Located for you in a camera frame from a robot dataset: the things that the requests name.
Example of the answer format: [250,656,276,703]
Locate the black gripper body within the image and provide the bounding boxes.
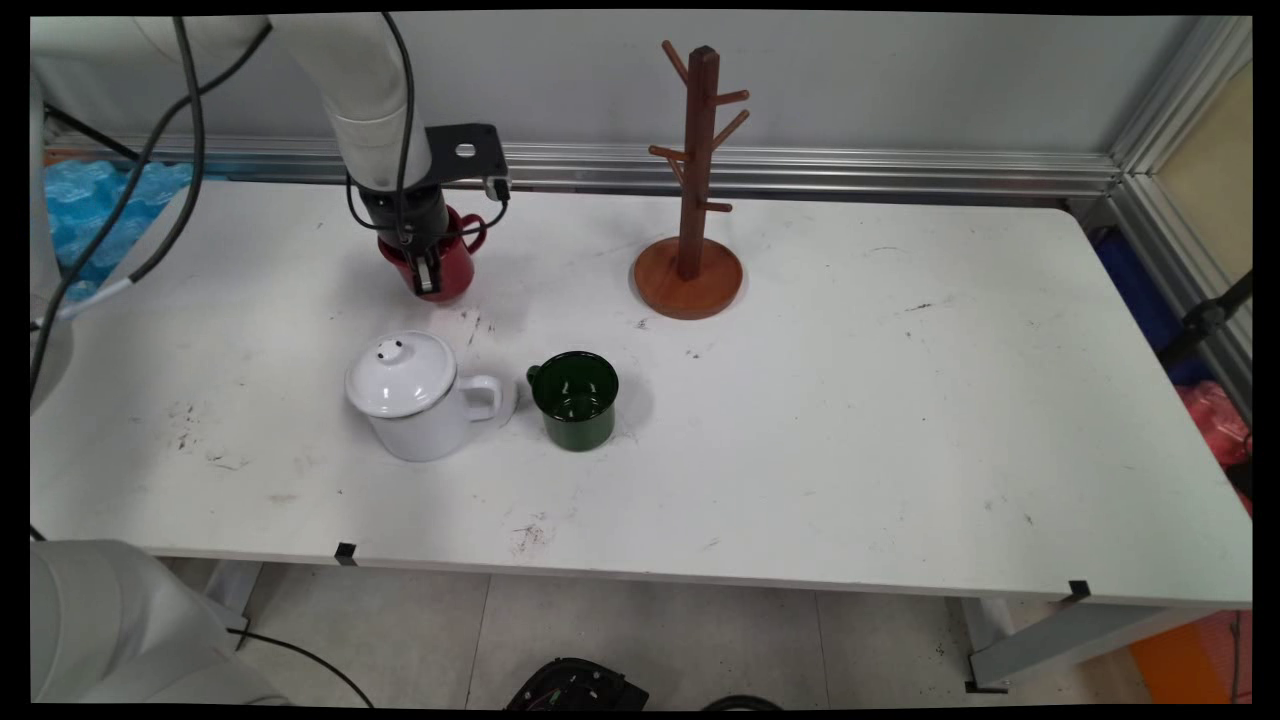
[356,183,452,252]

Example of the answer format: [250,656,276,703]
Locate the red enamel mug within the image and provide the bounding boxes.
[378,205,488,304]

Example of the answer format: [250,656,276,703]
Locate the white enamel lid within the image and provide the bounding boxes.
[344,331,459,419]

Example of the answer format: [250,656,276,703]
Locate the white enamel mug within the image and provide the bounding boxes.
[352,372,504,463]

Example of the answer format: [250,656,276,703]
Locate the dark green enamel mug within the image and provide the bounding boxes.
[527,351,620,452]

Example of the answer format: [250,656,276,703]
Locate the brown wooden mug tree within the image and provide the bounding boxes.
[634,40,751,322]

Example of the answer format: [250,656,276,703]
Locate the blue bubble wrap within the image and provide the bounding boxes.
[42,160,196,301]

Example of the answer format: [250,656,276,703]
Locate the thin black rod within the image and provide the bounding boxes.
[44,103,141,163]

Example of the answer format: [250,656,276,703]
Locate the grey table leg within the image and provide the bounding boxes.
[965,597,1216,693]
[205,560,263,641]

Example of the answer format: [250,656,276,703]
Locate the black device on floor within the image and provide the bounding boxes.
[505,657,651,711]

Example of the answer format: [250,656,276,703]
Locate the dark blue object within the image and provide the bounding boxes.
[1090,228,1216,387]

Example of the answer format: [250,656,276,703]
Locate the red plastic bag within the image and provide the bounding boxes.
[1178,380,1253,516]

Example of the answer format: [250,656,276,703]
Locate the orange box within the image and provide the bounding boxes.
[1130,610,1253,706]

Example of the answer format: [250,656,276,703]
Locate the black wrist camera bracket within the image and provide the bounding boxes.
[425,123,511,201]

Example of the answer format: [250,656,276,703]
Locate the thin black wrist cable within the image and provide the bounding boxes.
[346,14,513,246]

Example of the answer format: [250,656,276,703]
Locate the thick black cable white end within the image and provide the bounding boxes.
[30,15,207,331]

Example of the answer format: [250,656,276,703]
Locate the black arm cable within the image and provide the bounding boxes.
[30,22,273,396]

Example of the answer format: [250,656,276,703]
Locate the thin black floor cable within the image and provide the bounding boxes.
[225,627,377,709]

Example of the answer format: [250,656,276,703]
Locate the long aluminium frame rail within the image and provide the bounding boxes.
[45,133,1123,201]

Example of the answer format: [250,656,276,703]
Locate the short aluminium frame rail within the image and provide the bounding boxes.
[1108,15,1253,421]

